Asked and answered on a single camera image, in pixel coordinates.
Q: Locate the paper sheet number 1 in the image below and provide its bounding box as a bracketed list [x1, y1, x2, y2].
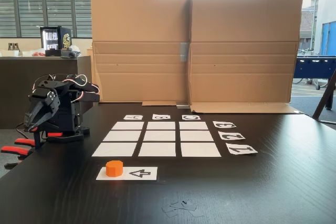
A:
[225, 142, 258, 155]

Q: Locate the white tray with red items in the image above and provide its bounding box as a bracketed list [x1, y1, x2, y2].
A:
[22, 48, 46, 57]

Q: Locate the red black clamp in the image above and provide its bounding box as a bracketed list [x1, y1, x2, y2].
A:
[0, 146, 34, 170]
[14, 126, 65, 151]

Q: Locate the dark brown counter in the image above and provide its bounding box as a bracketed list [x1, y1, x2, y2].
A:
[0, 56, 92, 130]

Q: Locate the dark wooden stand leg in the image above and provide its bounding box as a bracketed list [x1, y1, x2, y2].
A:
[312, 68, 336, 125]

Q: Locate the large brown cardboard screen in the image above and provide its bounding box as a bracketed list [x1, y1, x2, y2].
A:
[90, 0, 305, 114]

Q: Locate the paper sheet number 2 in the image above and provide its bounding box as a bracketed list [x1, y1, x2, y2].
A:
[218, 131, 246, 141]

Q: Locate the paper sheet number 3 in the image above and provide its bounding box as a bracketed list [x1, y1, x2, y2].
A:
[212, 121, 237, 129]

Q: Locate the red white servo cable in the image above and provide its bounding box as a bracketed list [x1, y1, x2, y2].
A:
[64, 73, 100, 104]

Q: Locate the small black box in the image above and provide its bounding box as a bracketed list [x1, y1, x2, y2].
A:
[45, 48, 62, 57]

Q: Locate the round orange token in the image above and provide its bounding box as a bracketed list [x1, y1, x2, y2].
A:
[105, 160, 123, 177]

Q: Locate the blue foosball table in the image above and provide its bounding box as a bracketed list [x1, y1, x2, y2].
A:
[292, 55, 336, 91]

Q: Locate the white container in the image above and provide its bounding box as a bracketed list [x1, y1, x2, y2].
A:
[0, 49, 23, 57]

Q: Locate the black lit mini fridge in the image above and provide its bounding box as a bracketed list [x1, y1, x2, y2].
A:
[39, 26, 72, 51]

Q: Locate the black power cable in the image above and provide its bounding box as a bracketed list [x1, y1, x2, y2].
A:
[15, 123, 29, 141]

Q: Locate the white paper arrow sheet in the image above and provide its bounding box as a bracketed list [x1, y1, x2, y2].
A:
[96, 166, 158, 182]

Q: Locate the grey device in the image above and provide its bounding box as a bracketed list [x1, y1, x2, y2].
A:
[60, 48, 81, 59]

